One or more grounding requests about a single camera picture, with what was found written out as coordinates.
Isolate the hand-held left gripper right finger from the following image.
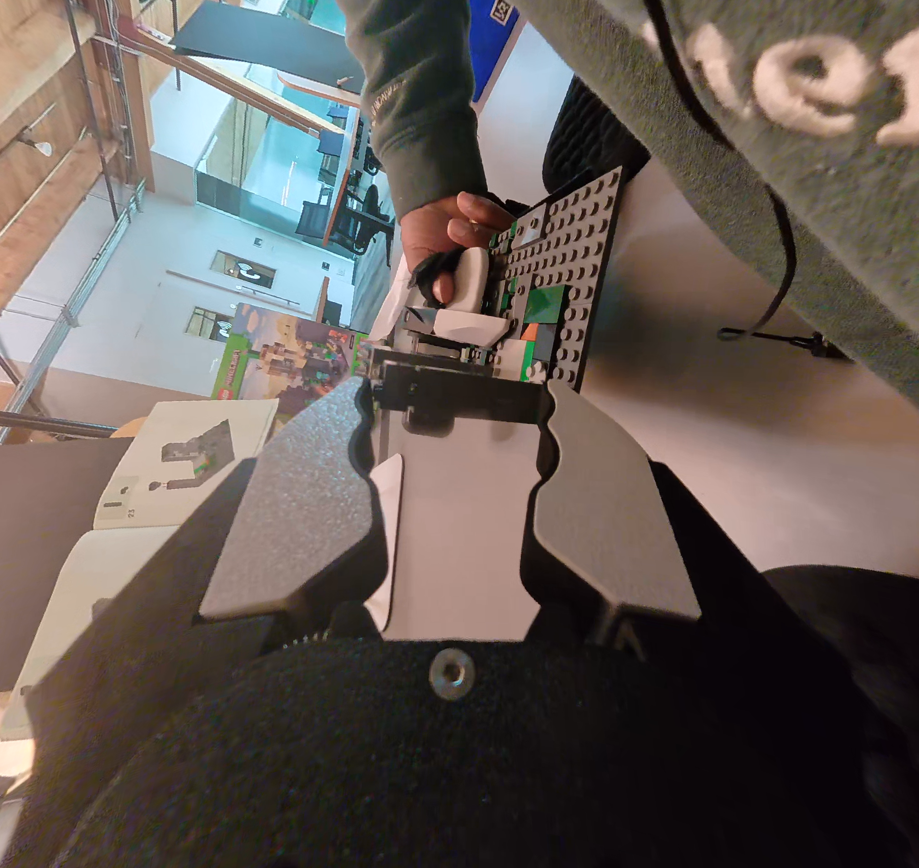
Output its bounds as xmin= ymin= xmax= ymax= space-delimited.
xmin=522 ymin=378 xmax=702 ymax=623

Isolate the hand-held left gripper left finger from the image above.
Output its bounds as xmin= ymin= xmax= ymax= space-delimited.
xmin=197 ymin=376 xmax=393 ymax=622

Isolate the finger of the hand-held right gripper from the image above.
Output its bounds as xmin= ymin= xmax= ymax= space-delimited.
xmin=429 ymin=308 xmax=518 ymax=347

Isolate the dark grey studded baseplate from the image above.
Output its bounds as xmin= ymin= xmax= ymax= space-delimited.
xmin=488 ymin=164 xmax=624 ymax=391

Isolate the person's right forearm green sleeve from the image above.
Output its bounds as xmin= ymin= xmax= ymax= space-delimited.
xmin=316 ymin=0 xmax=491 ymax=221

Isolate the white desk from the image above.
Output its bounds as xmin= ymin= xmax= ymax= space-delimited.
xmin=348 ymin=21 xmax=919 ymax=643

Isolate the person's right hand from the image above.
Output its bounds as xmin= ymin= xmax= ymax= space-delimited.
xmin=398 ymin=191 xmax=518 ymax=306

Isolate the white instruction booklet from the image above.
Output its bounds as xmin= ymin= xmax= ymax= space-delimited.
xmin=0 ymin=397 xmax=282 ymax=743

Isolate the black office chair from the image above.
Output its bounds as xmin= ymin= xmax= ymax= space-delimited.
xmin=296 ymin=184 xmax=396 ymax=255

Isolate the colourful toy set box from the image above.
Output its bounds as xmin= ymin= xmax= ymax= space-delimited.
xmin=210 ymin=301 xmax=373 ymax=420

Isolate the black textured case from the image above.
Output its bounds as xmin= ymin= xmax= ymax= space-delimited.
xmin=540 ymin=77 xmax=653 ymax=195

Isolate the blue plastic bin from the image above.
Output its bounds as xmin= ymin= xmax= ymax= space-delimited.
xmin=465 ymin=0 xmax=523 ymax=106

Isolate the black hanging panel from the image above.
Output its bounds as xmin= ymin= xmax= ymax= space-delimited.
xmin=171 ymin=0 xmax=366 ymax=95

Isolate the black earphone cable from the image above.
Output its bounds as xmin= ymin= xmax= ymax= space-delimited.
xmin=623 ymin=0 xmax=857 ymax=365

